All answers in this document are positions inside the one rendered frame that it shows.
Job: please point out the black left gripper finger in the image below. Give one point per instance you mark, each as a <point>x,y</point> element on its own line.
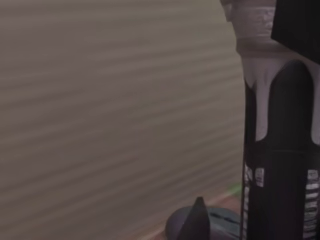
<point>197,225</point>

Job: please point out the dark round object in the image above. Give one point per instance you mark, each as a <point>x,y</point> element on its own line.
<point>225,222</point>

